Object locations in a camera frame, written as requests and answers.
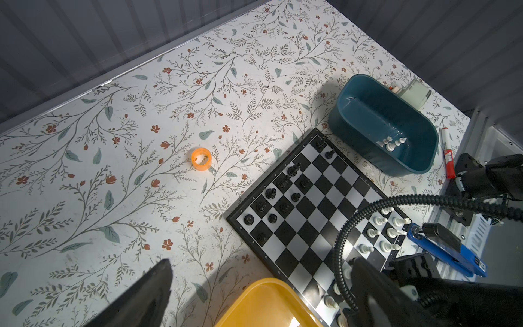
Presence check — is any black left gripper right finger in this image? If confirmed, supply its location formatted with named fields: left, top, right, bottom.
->
left=351, top=258, right=441, bottom=326

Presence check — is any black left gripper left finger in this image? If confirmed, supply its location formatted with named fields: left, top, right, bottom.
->
left=87, top=259, right=173, bottom=327

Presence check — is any blue stapler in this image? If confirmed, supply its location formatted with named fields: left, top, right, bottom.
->
left=407, top=223, right=487, bottom=277

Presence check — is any yellow tray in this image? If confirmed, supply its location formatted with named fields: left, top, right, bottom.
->
left=215, top=278, right=322, bottom=327

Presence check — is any black and white chessboard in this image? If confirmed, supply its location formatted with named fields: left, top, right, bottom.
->
left=227, top=129, right=385, bottom=326

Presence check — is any orange tape roll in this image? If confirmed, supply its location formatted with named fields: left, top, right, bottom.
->
left=191, top=148, right=212, bottom=171

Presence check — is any red white marker pen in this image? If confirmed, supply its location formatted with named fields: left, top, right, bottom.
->
left=441, top=127, right=456, bottom=179

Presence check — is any teal tray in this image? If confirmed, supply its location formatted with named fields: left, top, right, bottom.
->
left=328, top=74, right=439, bottom=177

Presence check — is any black corrugated right cable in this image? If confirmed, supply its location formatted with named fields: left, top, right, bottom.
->
left=332, top=193, right=523, bottom=313

